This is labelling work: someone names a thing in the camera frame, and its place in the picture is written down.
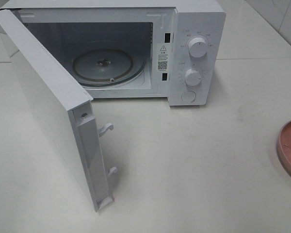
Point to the round white door button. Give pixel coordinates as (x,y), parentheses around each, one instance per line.
(188,96)

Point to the white microwave door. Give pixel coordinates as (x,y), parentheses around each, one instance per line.
(61,107)

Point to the white microwave knob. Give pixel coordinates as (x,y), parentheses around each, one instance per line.
(198,46)
(192,77)

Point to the white microwave oven body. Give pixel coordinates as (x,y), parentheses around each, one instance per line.
(70,28)

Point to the glass microwave turntable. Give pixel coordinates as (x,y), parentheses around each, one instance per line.
(107,67)

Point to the white warning label sticker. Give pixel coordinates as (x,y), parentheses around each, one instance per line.
(162,56)

